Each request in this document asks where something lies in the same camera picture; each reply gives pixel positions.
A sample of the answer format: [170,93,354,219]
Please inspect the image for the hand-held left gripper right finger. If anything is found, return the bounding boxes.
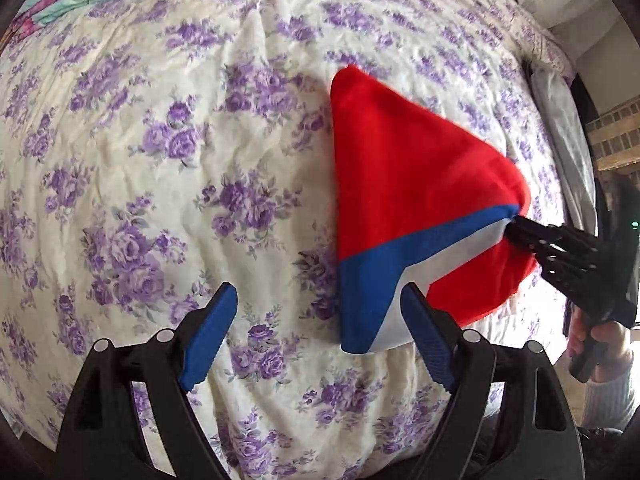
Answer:
[400,282,586,480]

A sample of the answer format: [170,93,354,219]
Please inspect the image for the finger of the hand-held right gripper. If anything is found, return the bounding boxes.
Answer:
[537,252,602,307]
[507,215,602,257]

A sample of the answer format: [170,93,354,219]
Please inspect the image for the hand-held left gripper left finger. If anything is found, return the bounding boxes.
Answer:
[55,281,239,480]

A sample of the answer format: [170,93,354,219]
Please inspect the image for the red blue white pants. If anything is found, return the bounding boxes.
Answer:
[329,64,538,356]

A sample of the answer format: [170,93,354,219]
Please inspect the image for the person's right forearm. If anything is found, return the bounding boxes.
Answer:
[580,367,639,431]

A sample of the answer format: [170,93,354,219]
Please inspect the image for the person's right hand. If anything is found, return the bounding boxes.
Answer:
[562,305,634,383]

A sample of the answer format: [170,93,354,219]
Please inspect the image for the grey garment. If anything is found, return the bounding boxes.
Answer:
[530,67,598,236]

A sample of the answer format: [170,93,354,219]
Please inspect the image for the purple floral bedsheet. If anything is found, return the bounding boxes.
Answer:
[0,0,576,480]

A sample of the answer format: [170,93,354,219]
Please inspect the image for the purple floral pillow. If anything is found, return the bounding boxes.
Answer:
[500,0,576,86]

